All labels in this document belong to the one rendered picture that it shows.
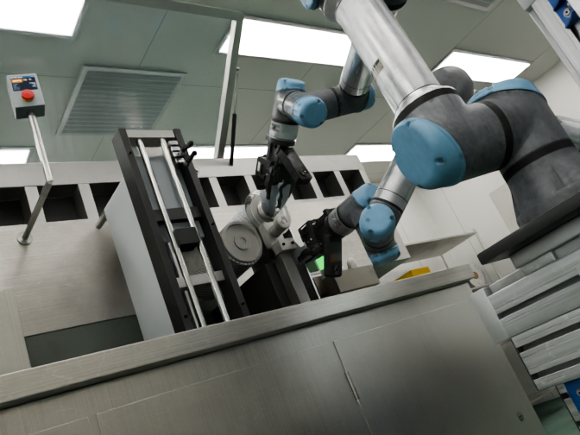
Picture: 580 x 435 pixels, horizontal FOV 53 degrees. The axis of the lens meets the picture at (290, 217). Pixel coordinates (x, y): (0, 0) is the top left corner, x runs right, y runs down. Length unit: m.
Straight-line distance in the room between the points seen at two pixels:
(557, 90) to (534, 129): 5.14
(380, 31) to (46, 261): 1.09
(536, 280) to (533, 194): 0.13
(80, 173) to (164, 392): 1.02
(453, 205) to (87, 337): 5.46
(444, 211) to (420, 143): 5.88
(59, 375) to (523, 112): 0.80
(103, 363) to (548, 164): 0.74
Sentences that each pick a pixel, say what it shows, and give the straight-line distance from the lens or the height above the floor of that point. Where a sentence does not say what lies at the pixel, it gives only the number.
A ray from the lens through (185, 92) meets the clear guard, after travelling 2.03.
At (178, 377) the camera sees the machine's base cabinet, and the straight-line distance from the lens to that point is 1.02.
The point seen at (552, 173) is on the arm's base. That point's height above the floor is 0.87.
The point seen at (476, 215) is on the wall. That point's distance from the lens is 6.54.
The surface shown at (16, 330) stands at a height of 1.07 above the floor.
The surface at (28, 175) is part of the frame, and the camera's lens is 1.84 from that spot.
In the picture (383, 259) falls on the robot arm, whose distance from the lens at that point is 1.38.
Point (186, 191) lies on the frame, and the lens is 1.42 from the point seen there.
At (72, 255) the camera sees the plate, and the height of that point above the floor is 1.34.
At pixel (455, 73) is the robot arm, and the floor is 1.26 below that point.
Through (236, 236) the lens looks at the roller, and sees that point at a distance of 1.54.
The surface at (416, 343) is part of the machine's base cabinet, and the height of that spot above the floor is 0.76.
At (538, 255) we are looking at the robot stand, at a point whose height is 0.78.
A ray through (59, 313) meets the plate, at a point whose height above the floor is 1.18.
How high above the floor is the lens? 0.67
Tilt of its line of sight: 19 degrees up
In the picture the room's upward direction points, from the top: 23 degrees counter-clockwise
